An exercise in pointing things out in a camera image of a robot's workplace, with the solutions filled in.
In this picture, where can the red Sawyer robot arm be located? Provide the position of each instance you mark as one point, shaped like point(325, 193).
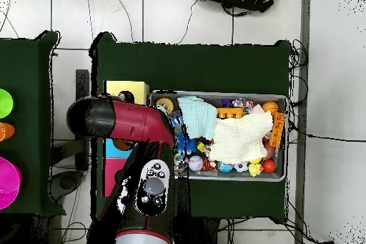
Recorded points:
point(128, 121)

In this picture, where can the wooden three-hole box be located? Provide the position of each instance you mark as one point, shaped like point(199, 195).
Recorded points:
point(137, 88)

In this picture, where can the silver mesh bin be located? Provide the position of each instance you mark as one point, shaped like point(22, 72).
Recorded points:
point(228, 177)

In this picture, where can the mint green muslin cloth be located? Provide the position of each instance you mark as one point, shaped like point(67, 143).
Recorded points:
point(197, 118)

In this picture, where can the blue spiky ball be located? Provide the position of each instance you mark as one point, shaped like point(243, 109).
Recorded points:
point(187, 144)

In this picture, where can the white baseball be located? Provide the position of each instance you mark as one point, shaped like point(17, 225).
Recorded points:
point(196, 163)

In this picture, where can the orange plastic toy block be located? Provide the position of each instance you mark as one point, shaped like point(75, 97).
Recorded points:
point(228, 112)

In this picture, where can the dark green table cloth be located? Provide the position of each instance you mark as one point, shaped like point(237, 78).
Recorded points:
point(200, 66)

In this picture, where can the cream muslin cloth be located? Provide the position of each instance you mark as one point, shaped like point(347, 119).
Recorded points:
point(243, 138)

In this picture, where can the yellow rubber duck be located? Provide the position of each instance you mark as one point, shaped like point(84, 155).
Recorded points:
point(254, 169)

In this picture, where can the orange toy basketball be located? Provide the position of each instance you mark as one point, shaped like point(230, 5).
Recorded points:
point(270, 107)

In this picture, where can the orange plastic grid tray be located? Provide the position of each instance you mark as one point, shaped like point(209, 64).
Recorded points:
point(277, 129)

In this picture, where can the red-orange ball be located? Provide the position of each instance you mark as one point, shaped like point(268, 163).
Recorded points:
point(268, 166)

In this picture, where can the green-clothed side table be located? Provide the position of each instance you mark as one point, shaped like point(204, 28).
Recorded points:
point(25, 83)

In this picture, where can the orange plastic cup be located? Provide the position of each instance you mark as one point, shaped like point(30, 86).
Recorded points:
point(6, 131)

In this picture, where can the magenta plastic bowl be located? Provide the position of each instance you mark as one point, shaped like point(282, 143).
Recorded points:
point(8, 181)

